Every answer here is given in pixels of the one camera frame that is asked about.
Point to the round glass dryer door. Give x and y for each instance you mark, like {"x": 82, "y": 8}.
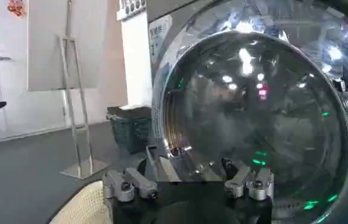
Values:
{"x": 253, "y": 121}

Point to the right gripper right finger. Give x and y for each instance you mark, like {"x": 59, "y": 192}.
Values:
{"x": 260, "y": 185}

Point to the silver metal stand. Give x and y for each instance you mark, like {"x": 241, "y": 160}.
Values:
{"x": 76, "y": 121}

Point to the grey dryer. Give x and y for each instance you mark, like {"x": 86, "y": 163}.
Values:
{"x": 165, "y": 12}

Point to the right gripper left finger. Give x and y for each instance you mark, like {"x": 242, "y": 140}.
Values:
{"x": 117, "y": 184}

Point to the dark green laundry basket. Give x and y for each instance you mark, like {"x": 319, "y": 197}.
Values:
{"x": 130, "y": 134}

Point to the white machine cabinet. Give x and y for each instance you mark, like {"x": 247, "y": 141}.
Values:
{"x": 136, "y": 61}

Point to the red wall ornament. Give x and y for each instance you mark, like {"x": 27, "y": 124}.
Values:
{"x": 16, "y": 7}

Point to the cream mesh basket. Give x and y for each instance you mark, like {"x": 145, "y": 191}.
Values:
{"x": 85, "y": 207}

